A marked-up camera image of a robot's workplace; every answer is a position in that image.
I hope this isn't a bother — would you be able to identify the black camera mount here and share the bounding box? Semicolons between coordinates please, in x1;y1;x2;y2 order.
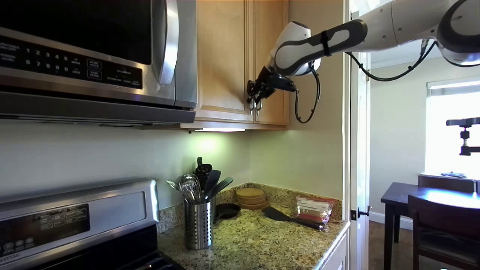
445;118;480;157

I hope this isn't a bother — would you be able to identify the dark wooden dining table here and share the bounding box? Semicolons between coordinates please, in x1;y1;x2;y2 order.
380;184;480;270

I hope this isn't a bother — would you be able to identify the small black bowl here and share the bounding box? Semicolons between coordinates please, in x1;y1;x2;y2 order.
215;205;239;220

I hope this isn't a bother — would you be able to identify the near steel utensil holder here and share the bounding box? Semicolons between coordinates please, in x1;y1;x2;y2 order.
167;170;232;251

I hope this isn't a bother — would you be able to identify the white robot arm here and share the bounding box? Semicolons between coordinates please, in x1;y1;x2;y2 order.
245;0;480;110

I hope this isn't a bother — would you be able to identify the white door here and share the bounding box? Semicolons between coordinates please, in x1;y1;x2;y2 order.
347;0;371;270

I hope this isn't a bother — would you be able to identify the under-cabinet light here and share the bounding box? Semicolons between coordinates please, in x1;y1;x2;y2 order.
179;122;245;134

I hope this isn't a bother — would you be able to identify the stainless steel microwave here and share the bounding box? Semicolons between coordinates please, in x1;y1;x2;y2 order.
0;0;197;127

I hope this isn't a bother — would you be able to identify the dark wooden chair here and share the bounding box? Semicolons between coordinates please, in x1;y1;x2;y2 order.
407;196;480;270

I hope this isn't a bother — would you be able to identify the stainless steel gas stove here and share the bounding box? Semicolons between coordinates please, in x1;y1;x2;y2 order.
0;181;184;270

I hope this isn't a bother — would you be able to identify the plastic food bag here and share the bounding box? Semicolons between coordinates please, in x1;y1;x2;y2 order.
295;197;332;230

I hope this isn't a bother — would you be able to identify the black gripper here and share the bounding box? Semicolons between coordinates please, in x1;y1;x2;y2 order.
245;68;295;112

